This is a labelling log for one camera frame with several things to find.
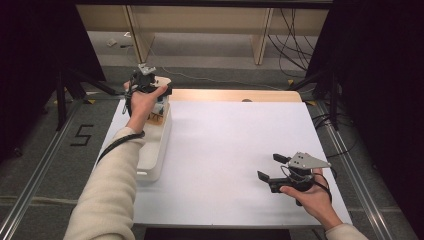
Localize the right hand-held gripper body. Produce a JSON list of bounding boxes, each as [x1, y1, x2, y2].
[[268, 151, 332, 195]]

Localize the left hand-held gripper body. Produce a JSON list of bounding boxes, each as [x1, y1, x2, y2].
[[128, 62, 158, 94]]

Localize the white plastic storage box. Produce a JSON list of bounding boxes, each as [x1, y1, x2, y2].
[[134, 99, 173, 183]]

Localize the person's left hand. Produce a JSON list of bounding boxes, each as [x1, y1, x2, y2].
[[123, 80, 169, 133]]

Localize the person's right hand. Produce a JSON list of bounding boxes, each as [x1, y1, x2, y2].
[[279, 168, 339, 226]]

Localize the white table board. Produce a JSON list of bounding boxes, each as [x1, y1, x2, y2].
[[99, 98, 353, 228]]

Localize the wooden table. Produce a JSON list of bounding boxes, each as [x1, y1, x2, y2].
[[168, 87, 303, 104]]

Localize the black metal stand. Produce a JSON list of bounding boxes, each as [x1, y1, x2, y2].
[[286, 69, 342, 132], [54, 66, 126, 132]]

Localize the beige wooden shelf unit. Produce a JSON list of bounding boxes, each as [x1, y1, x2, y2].
[[75, 3, 331, 66]]

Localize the black curtain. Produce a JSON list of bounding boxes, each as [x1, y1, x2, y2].
[[304, 0, 424, 234], [0, 0, 108, 163]]

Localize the white floor cable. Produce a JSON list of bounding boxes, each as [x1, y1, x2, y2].
[[146, 43, 284, 92]]

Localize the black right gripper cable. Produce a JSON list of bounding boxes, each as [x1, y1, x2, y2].
[[312, 171, 334, 205]]

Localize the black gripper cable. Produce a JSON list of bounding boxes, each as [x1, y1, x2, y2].
[[312, 171, 334, 205], [95, 74, 146, 165]]

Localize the black floor cables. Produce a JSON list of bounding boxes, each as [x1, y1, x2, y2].
[[313, 112, 359, 159]]

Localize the aluminium floor rail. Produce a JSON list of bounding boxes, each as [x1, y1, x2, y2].
[[315, 101, 395, 240], [0, 99, 85, 240]]

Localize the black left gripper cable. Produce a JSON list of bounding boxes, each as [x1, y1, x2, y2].
[[95, 74, 146, 165]]

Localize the black hanging cable bundle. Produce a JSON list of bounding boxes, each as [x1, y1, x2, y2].
[[267, 8, 317, 80]]

